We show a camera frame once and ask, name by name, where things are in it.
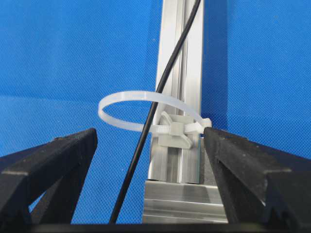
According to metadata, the white zip tie loop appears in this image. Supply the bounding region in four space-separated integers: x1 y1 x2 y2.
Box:
98 91 212 149

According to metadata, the silver aluminium extrusion frame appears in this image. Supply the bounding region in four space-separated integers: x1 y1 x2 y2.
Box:
143 0 229 224

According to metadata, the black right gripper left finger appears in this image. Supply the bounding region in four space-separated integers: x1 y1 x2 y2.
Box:
0 128 98 225

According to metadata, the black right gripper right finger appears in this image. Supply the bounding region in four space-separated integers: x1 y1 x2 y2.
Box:
204 128 311 225

